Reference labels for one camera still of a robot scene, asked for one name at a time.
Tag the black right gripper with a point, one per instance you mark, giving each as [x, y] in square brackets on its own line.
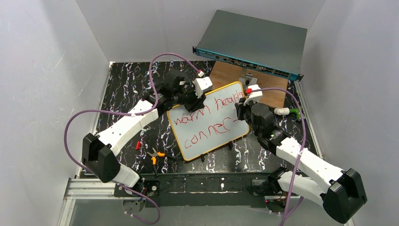
[242, 108]

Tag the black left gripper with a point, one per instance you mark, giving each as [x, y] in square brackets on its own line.
[193, 101]

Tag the orange framed whiteboard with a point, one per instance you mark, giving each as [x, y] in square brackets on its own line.
[211, 127]

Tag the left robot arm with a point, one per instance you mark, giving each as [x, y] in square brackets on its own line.
[99, 151]

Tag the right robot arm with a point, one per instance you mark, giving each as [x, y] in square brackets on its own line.
[340, 192]

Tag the white and green pipe fitting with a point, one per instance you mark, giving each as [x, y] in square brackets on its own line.
[297, 112]

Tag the wooden board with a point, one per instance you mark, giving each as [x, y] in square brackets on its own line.
[223, 74]

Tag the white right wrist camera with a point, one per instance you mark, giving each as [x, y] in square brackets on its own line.
[253, 93]

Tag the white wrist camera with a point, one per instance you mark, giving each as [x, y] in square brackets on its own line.
[253, 93]
[202, 84]

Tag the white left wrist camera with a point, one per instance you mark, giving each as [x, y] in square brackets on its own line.
[202, 84]

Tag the metal bracket on board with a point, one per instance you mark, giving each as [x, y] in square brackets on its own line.
[246, 78]

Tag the orange handled pliers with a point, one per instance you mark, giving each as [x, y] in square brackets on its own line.
[154, 154]

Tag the grey network switch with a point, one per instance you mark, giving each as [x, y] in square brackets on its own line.
[252, 43]

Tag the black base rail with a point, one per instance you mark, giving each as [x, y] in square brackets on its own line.
[205, 189]

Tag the aluminium frame rail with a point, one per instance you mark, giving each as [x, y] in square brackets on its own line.
[88, 202]

